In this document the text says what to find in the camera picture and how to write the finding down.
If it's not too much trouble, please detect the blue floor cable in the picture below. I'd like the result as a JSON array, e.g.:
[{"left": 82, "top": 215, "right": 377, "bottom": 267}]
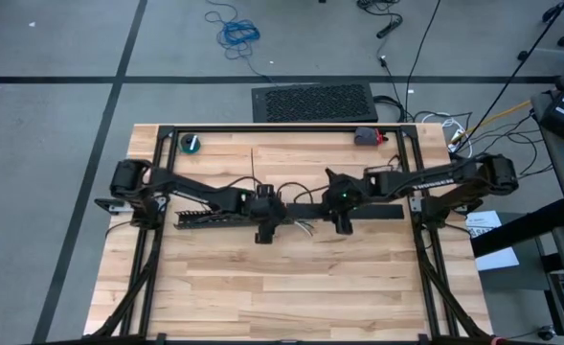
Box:
[{"left": 203, "top": 0, "right": 277, "bottom": 85}]

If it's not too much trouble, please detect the thin black hanging cable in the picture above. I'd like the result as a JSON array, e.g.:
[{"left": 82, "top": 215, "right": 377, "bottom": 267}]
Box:
[{"left": 403, "top": 0, "right": 443, "bottom": 124}]

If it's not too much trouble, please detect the white floor cable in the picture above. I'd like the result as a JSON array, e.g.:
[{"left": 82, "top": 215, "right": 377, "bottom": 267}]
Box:
[{"left": 419, "top": 112, "right": 474, "bottom": 158}]

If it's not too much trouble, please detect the black right camera cable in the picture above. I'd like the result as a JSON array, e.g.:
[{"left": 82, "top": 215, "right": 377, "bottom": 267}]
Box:
[{"left": 276, "top": 180, "right": 328, "bottom": 205}]

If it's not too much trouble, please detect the grey red tool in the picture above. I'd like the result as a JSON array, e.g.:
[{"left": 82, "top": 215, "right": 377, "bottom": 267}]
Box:
[{"left": 354, "top": 126, "right": 389, "bottom": 148}]

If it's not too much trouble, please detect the yellow floor cable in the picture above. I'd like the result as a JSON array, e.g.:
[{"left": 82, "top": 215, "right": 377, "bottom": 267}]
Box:
[{"left": 451, "top": 71, "right": 564, "bottom": 145}]

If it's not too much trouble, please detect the black labelled electronics box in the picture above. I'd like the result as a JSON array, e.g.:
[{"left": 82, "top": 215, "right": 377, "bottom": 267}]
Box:
[{"left": 531, "top": 71, "right": 564, "bottom": 145}]

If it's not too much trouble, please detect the green tape roll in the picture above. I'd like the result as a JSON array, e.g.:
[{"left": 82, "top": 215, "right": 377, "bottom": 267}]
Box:
[{"left": 178, "top": 132, "right": 202, "bottom": 155}]

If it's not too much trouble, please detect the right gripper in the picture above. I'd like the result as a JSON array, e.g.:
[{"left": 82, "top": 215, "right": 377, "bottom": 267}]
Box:
[{"left": 312, "top": 167, "right": 365, "bottom": 236}]

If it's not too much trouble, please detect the thin black floor cable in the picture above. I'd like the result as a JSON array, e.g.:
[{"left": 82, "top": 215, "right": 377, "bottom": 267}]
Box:
[{"left": 462, "top": 108, "right": 555, "bottom": 200}]

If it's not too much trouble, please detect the black plug cable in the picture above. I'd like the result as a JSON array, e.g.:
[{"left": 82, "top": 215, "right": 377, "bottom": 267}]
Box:
[{"left": 378, "top": 55, "right": 408, "bottom": 124}]

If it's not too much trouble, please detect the black desk leg beam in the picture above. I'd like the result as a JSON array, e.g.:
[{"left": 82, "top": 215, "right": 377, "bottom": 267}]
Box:
[{"left": 470, "top": 198, "right": 564, "bottom": 260}]

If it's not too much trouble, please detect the black slotted cable duct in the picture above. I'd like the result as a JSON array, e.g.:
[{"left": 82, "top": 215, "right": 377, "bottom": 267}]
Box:
[{"left": 172, "top": 208, "right": 295, "bottom": 231}]

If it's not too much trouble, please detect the white printed paper sheet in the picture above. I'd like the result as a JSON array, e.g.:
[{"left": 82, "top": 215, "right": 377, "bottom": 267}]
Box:
[{"left": 463, "top": 209, "right": 521, "bottom": 273}]

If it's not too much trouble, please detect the black left camera cable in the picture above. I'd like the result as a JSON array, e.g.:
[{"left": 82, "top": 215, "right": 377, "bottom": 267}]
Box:
[{"left": 217, "top": 175, "right": 263, "bottom": 191}]

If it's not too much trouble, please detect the grey office chair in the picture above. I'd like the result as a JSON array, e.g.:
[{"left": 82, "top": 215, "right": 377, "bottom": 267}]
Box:
[{"left": 516, "top": 0, "right": 564, "bottom": 66}]

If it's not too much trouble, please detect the black camera cable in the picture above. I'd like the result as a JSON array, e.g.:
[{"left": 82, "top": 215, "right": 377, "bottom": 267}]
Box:
[
  {"left": 217, "top": 175, "right": 263, "bottom": 191},
  {"left": 276, "top": 180, "right": 328, "bottom": 205}
]

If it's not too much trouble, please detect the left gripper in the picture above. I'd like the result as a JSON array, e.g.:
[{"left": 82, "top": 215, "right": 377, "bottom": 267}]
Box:
[{"left": 242, "top": 184, "right": 290, "bottom": 244}]

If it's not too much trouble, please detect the thick black hanging cable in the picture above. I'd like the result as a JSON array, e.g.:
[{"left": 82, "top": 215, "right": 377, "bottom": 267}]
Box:
[{"left": 453, "top": 0, "right": 564, "bottom": 150}]

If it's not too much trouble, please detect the black perforated floor mat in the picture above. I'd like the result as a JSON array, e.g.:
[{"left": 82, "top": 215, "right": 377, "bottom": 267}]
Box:
[{"left": 251, "top": 81, "right": 380, "bottom": 125}]

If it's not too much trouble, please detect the black power strip cable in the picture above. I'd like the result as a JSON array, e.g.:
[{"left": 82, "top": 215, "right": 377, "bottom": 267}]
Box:
[{"left": 356, "top": 0, "right": 404, "bottom": 40}]

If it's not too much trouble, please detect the black aluminium table frame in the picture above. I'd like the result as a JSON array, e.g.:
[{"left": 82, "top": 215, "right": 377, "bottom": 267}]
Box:
[{"left": 32, "top": 123, "right": 503, "bottom": 345}]

